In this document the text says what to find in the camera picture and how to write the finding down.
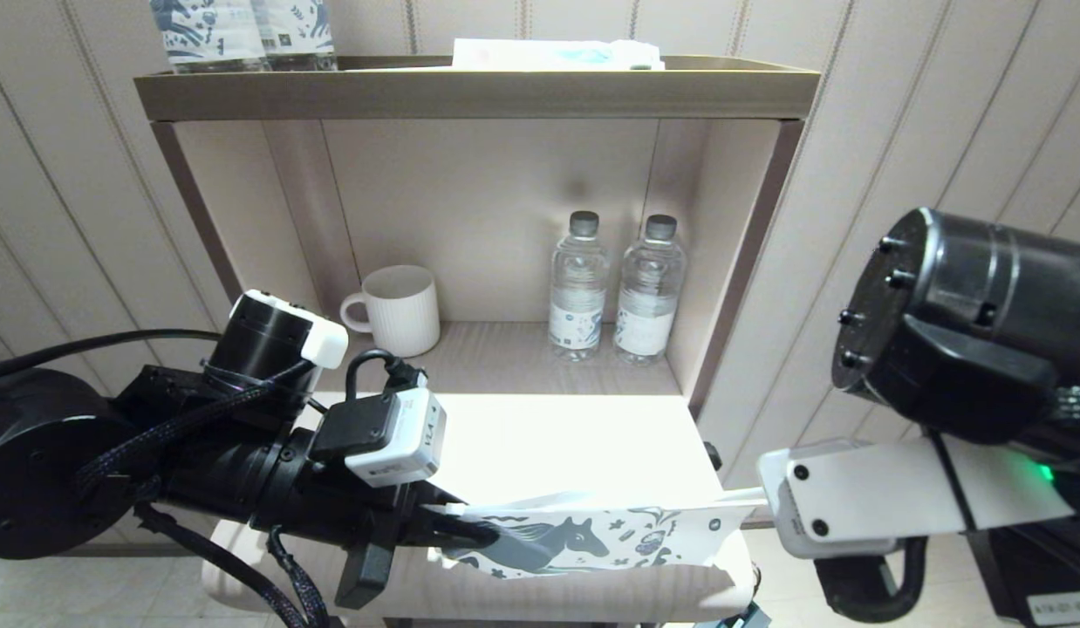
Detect patterned pouches on top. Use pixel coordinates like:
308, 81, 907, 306
147, 0, 266, 74

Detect clear water bottle black cap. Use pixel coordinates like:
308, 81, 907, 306
549, 211, 611, 363
615, 215, 687, 367

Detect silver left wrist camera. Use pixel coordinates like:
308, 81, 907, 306
311, 388, 448, 488

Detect white ribbed ceramic mug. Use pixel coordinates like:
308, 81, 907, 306
340, 266, 441, 358

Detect horse print plastic pouch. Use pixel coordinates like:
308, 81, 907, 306
427, 493, 748, 578

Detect beige wooden shelf unit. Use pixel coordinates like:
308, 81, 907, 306
132, 54, 824, 627

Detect white packet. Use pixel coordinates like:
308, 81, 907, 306
453, 38, 666, 72

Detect water bottle blue print label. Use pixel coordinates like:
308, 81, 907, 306
250, 0, 338, 72

